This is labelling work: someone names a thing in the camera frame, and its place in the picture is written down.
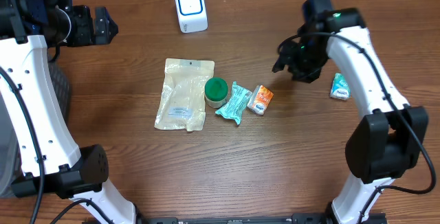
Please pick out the green tissue packet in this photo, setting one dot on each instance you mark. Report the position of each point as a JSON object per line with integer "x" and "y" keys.
{"x": 340, "y": 88}

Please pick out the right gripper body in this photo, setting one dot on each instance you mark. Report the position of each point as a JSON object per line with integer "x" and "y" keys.
{"x": 306, "y": 62}

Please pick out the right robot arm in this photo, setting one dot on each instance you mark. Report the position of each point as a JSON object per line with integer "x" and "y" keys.
{"x": 388, "y": 141}

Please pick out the green lid jar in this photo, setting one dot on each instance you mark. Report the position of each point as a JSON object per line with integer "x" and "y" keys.
{"x": 216, "y": 92}

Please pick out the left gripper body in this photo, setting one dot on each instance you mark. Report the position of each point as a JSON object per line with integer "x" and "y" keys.
{"x": 83, "y": 29}

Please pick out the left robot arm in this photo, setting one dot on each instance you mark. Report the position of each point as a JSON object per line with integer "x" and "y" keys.
{"x": 45, "y": 158}

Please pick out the beige paper pouch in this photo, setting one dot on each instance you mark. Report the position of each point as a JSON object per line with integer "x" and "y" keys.
{"x": 182, "y": 104}

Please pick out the teal tissue packet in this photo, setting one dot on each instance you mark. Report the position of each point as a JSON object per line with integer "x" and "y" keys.
{"x": 233, "y": 109}

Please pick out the orange snack packet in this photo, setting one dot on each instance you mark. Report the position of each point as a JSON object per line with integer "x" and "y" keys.
{"x": 260, "y": 100}

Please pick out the grey plastic mesh basket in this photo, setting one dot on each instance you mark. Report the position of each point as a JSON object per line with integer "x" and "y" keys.
{"x": 10, "y": 153}

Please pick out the white barcode scanner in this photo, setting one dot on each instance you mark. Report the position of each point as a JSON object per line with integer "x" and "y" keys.
{"x": 191, "y": 15}

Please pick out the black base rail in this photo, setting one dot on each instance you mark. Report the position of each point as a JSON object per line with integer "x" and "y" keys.
{"x": 233, "y": 220}

